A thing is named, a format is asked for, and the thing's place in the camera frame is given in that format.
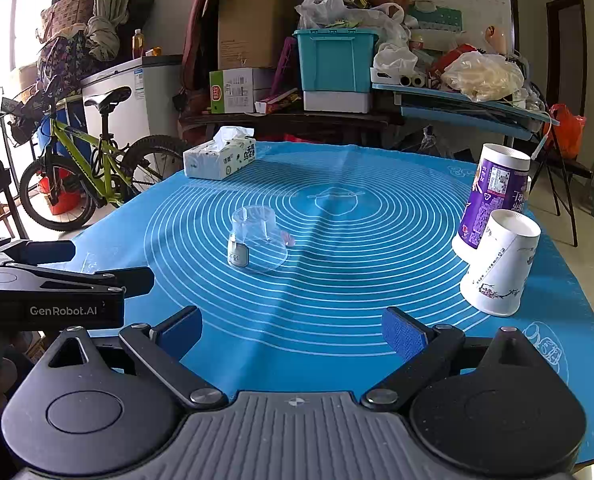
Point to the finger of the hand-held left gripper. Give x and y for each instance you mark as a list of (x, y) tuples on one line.
[(129, 281), (47, 251)]

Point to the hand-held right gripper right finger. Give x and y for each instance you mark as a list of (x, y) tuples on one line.
[(402, 332)]

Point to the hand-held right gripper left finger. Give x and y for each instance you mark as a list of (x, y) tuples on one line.
[(177, 330)]

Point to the clear plastic cup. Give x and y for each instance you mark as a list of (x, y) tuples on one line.
[(257, 247)]

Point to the white paper cup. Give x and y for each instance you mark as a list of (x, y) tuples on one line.
[(497, 275)]

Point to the purple paper cup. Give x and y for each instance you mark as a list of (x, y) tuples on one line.
[(487, 195)]

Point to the red bucket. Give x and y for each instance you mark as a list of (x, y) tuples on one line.
[(64, 200)]

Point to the blue silicone mat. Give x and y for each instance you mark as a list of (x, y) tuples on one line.
[(337, 270)]

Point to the green bicycle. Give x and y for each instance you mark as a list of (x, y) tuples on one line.
[(79, 142)]

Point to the white tissue box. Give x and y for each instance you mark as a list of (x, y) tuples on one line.
[(212, 162)]

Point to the white freezer cabinet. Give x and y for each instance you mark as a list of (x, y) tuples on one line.
[(157, 100)]

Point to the dark floral bag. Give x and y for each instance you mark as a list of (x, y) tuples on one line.
[(69, 60)]

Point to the green and white carton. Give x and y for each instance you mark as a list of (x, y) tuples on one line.
[(234, 91)]

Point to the orange drink bottle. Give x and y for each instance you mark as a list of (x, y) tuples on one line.
[(138, 45)]

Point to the dark wooden table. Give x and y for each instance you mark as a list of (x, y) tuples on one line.
[(297, 122)]

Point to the black folding chair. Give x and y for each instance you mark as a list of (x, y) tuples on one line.
[(562, 165)]

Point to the light blue table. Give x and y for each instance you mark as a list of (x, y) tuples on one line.
[(467, 110)]

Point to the brown patterned bag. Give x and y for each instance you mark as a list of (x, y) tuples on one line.
[(69, 15)]

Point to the tied green curtain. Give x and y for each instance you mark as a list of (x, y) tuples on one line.
[(104, 20)]

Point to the white storage bin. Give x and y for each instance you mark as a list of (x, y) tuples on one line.
[(337, 102)]

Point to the orange plastic bag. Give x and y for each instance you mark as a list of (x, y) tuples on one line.
[(567, 130)]

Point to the clear bag of yellow contents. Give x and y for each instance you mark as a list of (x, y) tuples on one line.
[(482, 77)]

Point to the small white plastic bag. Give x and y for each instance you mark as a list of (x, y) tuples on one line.
[(394, 60)]

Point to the teal storage bin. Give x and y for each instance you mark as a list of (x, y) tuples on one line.
[(332, 65)]

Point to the large cardboard box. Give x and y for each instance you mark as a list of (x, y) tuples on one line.
[(254, 27)]

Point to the dark wooden door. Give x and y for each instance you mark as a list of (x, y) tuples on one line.
[(569, 50)]

